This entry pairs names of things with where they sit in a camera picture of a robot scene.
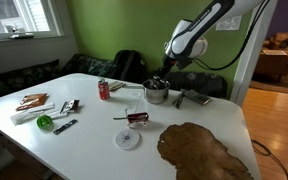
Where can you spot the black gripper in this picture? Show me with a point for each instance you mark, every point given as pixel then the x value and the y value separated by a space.
pixel 167 68

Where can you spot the silver cylinder object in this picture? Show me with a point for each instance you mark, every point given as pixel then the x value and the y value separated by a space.
pixel 160 83

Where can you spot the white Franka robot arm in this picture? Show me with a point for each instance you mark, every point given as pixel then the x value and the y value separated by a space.
pixel 197 30

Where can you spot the green round object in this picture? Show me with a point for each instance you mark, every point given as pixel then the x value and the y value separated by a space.
pixel 44 121

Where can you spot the small object on windowsill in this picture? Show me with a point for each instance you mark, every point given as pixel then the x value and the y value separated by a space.
pixel 20 34

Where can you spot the dark pliers tool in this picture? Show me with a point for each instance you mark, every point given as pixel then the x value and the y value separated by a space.
pixel 179 98

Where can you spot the black backpack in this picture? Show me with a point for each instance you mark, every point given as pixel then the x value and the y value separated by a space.
pixel 129 66

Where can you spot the grey calculator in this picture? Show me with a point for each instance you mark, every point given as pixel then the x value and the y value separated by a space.
pixel 197 96

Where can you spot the dark floral bench cushion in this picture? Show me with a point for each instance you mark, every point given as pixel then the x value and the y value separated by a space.
pixel 204 83
pixel 20 80
pixel 87 65

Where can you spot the stack of paper cards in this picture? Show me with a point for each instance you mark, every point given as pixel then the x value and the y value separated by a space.
pixel 115 85

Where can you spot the red soda can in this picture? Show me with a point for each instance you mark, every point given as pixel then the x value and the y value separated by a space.
pixel 103 90

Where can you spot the white round disc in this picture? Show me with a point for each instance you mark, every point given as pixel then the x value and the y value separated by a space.
pixel 127 139

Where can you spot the brown wooden bowl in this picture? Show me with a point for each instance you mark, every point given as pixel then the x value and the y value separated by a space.
pixel 200 153

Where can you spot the black flat strip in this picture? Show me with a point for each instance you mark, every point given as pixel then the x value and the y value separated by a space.
pixel 65 127

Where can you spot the white plastic utensil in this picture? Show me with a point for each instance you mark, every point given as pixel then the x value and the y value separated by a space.
pixel 58 115

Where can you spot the brown ottoman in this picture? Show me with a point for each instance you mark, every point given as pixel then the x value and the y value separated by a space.
pixel 272 66

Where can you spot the orange foil packet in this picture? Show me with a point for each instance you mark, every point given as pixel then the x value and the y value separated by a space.
pixel 30 104
pixel 34 97

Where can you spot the brown sofa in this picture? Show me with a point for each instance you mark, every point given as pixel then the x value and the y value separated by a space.
pixel 284 40

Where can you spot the white plastic wrapped packet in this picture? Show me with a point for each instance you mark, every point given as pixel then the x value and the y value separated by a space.
pixel 30 114

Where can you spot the white framed window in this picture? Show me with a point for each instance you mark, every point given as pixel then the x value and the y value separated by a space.
pixel 17 16

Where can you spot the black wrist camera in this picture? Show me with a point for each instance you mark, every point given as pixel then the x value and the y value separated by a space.
pixel 184 63

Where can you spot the white door frame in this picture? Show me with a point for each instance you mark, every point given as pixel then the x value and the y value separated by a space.
pixel 247 73

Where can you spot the white light switch plate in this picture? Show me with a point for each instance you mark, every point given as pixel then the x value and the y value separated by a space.
pixel 232 24

